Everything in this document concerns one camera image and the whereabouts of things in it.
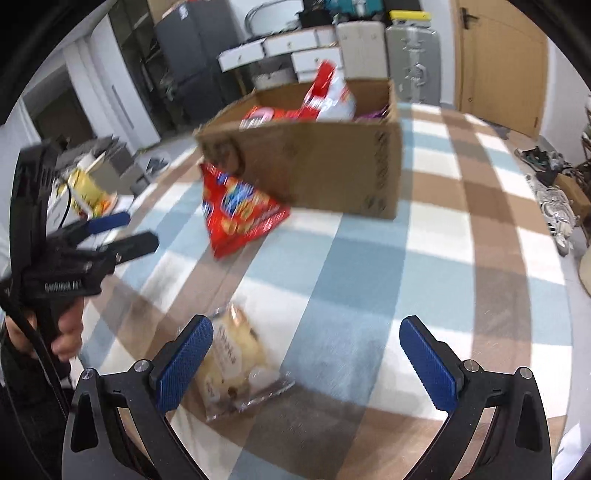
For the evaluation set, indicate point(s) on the purple snack bag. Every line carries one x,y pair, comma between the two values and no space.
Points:
378,115

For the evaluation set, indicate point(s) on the clear bread pack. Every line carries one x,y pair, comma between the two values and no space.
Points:
236,374

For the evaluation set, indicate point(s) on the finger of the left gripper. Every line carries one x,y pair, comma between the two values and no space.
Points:
129,248
83,229

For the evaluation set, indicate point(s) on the plaid tablecloth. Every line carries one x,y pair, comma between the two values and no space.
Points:
468,253

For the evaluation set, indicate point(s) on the red Oreo cookie pack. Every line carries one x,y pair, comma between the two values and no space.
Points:
260,115

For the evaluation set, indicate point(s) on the grey slippers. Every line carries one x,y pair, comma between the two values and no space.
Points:
155,166

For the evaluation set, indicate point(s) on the red corn chips bag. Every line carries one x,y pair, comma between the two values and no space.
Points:
235,212

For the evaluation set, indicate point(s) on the stacked shoe boxes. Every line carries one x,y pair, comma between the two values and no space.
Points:
411,17

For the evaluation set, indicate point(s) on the yellow snack bag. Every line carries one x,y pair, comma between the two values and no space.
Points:
88,199

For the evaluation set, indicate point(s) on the wooden door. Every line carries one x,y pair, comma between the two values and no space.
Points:
504,65

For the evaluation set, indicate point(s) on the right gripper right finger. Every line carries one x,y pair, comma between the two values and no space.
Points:
517,444

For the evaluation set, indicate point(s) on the white drawer cabinet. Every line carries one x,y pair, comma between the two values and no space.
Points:
306,62

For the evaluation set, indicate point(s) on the beige suitcase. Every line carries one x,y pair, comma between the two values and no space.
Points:
363,47

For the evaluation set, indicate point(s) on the small brown cardboard box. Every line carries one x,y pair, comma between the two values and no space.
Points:
578,200

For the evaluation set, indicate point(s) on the shoes on floor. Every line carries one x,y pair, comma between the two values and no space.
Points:
554,204

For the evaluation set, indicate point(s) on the white desk with drawers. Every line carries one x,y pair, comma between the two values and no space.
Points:
277,45

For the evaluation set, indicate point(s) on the black refrigerator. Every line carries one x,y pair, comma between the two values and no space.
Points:
192,34

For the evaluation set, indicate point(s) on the white red snack bag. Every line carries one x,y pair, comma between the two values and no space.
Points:
329,97

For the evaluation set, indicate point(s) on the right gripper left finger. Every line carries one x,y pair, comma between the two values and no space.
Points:
117,426

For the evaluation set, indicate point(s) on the person's left hand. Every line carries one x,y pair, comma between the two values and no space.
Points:
66,346

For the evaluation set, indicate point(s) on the silver aluminium suitcase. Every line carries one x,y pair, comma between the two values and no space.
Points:
414,55

